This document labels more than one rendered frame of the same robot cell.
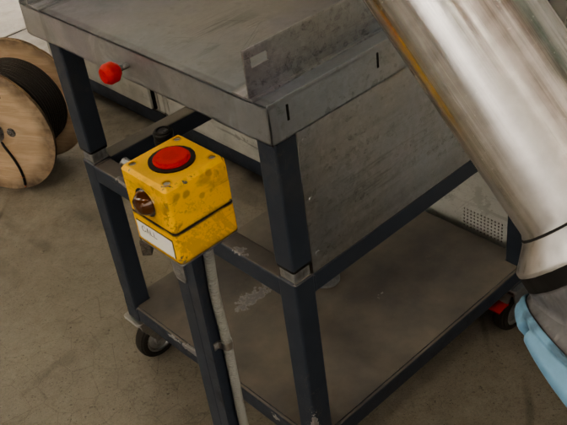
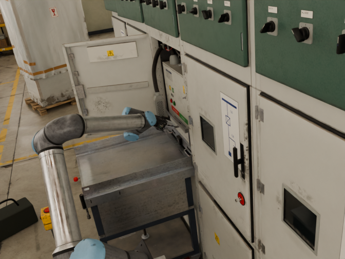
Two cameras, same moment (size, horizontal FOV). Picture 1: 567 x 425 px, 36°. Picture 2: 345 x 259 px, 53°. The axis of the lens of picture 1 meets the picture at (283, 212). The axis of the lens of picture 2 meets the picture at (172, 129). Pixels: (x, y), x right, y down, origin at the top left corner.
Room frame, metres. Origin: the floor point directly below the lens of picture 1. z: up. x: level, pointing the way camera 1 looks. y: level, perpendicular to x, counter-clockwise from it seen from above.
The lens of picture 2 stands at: (-0.37, -1.15, 2.01)
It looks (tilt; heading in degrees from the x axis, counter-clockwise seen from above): 26 degrees down; 23
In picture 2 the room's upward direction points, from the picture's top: 8 degrees counter-clockwise
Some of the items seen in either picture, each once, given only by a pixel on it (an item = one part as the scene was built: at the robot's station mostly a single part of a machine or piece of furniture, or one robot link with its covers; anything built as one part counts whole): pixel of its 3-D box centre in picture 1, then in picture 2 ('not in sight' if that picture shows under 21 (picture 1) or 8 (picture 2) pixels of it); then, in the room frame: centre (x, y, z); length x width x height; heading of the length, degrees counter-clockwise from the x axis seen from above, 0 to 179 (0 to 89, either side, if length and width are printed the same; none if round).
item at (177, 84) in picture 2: not in sight; (177, 105); (1.63, -0.37, 1.15); 0.48 x 0.01 x 0.48; 39
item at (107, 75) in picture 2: not in sight; (116, 88); (1.80, 0.17, 1.21); 0.63 x 0.07 x 0.74; 108
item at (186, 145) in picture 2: not in sight; (184, 139); (1.64, -0.38, 0.89); 0.54 x 0.05 x 0.06; 39
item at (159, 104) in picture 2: not in sight; (159, 106); (1.75, -0.18, 1.09); 0.08 x 0.05 x 0.17; 129
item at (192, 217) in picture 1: (180, 198); (50, 217); (0.77, 0.11, 0.85); 0.08 x 0.08 x 0.10; 39
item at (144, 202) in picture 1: (141, 205); not in sight; (0.74, 0.14, 0.87); 0.03 x 0.01 x 0.03; 39
